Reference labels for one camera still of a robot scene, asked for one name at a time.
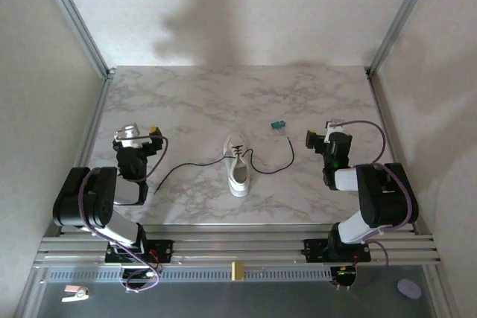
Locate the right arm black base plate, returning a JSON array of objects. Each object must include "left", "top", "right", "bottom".
[{"left": 303, "top": 238, "right": 373, "bottom": 263}]

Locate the grey slotted cable duct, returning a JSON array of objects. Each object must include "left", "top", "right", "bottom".
[{"left": 46, "top": 266, "right": 335, "bottom": 284}]

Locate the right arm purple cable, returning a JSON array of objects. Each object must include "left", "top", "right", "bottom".
[{"left": 337, "top": 119, "right": 420, "bottom": 289}]

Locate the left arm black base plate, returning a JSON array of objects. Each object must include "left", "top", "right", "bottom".
[{"left": 104, "top": 239, "right": 175, "bottom": 264}]

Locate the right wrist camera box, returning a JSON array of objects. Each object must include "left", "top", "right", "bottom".
[{"left": 323, "top": 119, "right": 347, "bottom": 144}]

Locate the aluminium side rail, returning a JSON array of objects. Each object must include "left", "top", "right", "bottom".
[{"left": 55, "top": 75, "right": 113, "bottom": 237}]

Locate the lilac oval pad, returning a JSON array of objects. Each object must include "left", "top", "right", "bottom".
[{"left": 397, "top": 279, "right": 422, "bottom": 299}]

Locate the white sneaker shoe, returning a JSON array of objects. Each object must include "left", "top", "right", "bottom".
[{"left": 222, "top": 131, "right": 253, "bottom": 198}]

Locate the aluminium frame post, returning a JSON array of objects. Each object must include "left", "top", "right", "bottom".
[
  {"left": 35, "top": 0, "right": 115, "bottom": 79},
  {"left": 367, "top": 0, "right": 440, "bottom": 77}
]

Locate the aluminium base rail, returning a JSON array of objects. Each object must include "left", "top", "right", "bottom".
[{"left": 31, "top": 223, "right": 443, "bottom": 269}]

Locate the tan block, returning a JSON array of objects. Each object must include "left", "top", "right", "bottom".
[{"left": 230, "top": 261, "right": 246, "bottom": 282}]

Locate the small circuit board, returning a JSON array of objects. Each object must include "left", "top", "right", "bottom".
[
  {"left": 330, "top": 265, "right": 359, "bottom": 291},
  {"left": 121, "top": 264, "right": 163, "bottom": 293}
]

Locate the black shoelace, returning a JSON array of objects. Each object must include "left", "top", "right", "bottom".
[{"left": 153, "top": 135, "right": 295, "bottom": 195}]

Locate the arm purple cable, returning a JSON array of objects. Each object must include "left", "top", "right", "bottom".
[
  {"left": 337, "top": 119, "right": 420, "bottom": 289},
  {"left": 78, "top": 134, "right": 169, "bottom": 293}
]

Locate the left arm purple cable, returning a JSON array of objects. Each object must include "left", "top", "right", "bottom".
[{"left": 78, "top": 134, "right": 169, "bottom": 293}]

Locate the pink and white tool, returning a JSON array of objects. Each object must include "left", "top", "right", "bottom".
[{"left": 61, "top": 284, "right": 90, "bottom": 303}]

